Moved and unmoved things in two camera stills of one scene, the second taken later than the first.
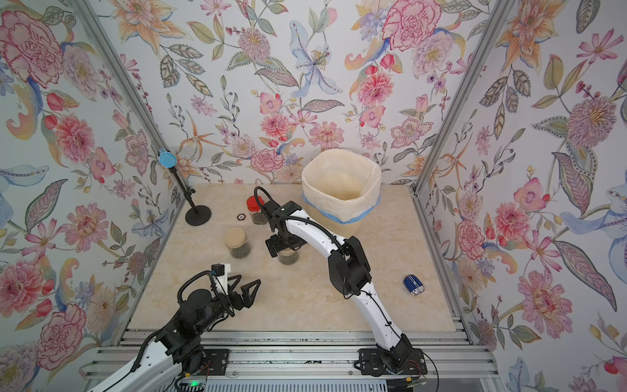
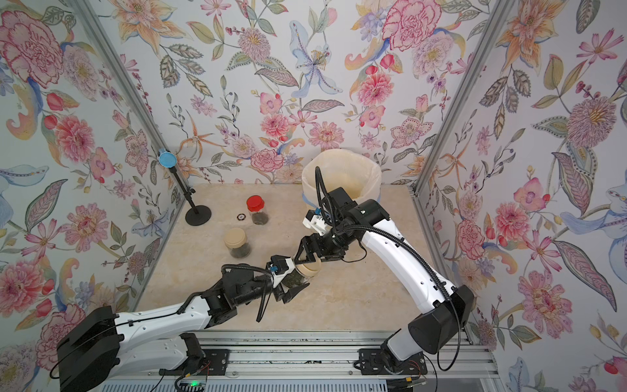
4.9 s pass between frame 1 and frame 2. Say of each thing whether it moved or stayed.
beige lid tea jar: stayed
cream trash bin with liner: stayed
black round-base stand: stayed
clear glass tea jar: moved
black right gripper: moved
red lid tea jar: stayed
